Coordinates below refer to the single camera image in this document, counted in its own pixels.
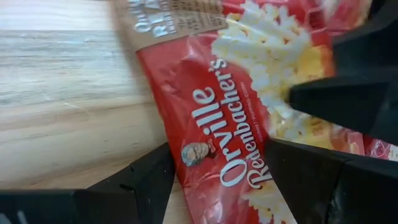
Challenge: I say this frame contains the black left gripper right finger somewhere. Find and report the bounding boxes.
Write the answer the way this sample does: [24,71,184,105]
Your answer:
[264,138,398,224]

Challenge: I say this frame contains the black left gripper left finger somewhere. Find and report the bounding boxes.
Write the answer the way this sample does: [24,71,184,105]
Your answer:
[0,141,176,224]

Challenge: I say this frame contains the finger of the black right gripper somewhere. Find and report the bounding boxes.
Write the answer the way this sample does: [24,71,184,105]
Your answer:
[287,66,398,146]
[331,0,398,78]

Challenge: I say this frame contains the red Orville popcorn bag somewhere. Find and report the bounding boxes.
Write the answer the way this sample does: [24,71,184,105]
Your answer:
[111,0,398,224]

